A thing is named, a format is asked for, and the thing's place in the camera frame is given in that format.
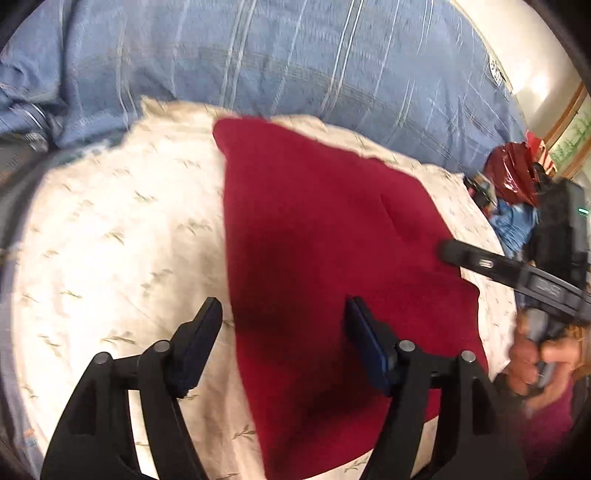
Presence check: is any cream leaf-print pillow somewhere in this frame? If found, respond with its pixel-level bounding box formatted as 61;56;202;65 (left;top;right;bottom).
10;98;516;479

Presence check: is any light blue denim clothing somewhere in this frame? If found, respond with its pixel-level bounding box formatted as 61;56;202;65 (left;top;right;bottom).
489;199;538;259

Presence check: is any red plastic bag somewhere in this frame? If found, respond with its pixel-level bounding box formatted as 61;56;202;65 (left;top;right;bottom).
483;131;557;207

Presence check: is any dark red garment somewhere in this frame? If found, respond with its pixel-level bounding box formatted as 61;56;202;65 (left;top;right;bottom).
213;118;486;479

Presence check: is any blue plaid quilt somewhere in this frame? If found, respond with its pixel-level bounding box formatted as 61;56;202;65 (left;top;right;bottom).
1;0;526;172

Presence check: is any right hand on handle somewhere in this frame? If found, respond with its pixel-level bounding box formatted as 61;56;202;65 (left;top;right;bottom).
504;310;582;410

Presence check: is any grey patterned bed sheet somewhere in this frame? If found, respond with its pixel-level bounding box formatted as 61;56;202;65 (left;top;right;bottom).
1;134;119;479

